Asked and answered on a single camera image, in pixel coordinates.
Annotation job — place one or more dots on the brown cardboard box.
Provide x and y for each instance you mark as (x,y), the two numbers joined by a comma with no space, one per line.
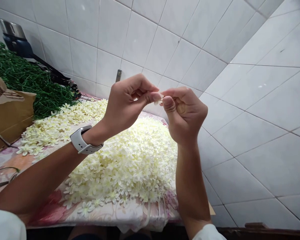
(8,110)

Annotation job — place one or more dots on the dark blue steel flask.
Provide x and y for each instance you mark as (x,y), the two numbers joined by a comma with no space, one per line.
(15,40)

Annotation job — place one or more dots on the loose green stem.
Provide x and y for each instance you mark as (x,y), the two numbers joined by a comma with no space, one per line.
(7,170)

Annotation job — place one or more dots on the pile of cream fabric flowers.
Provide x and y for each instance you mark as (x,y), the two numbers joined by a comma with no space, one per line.
(110,155)

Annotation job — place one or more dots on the pile of green plastic stems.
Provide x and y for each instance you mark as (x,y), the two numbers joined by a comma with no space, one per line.
(27,77)

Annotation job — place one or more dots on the person's right hand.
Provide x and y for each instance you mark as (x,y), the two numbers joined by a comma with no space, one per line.
(187,117)

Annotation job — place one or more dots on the floral pink tablecloth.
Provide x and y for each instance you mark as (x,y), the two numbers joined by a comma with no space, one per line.
(90,175)

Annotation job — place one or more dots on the person's left hand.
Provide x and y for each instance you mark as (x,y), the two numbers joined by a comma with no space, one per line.
(123,105)

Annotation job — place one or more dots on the metal wall bracket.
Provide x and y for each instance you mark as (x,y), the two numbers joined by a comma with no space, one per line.
(119,75)

